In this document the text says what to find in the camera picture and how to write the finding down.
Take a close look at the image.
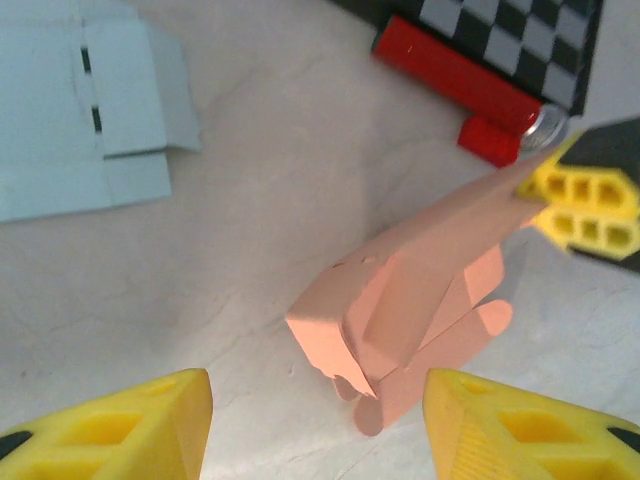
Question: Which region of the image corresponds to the red flat box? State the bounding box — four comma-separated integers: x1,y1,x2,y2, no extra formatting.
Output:
370,13,571,169

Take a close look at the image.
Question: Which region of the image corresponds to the pink paper box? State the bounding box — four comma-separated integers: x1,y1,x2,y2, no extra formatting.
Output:
285,142,569,438

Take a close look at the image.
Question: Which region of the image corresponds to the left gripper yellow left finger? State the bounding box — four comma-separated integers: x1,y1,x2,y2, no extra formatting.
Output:
0,368,214,480

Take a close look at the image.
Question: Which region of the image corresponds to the black and grey checkerboard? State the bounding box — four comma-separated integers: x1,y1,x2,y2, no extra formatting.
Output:
327,0,606,119

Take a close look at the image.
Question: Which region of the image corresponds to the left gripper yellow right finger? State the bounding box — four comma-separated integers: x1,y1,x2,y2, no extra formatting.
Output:
423,368,640,480

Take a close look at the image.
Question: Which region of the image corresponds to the light blue paper box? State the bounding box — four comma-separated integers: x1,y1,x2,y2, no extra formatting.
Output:
0,0,204,224

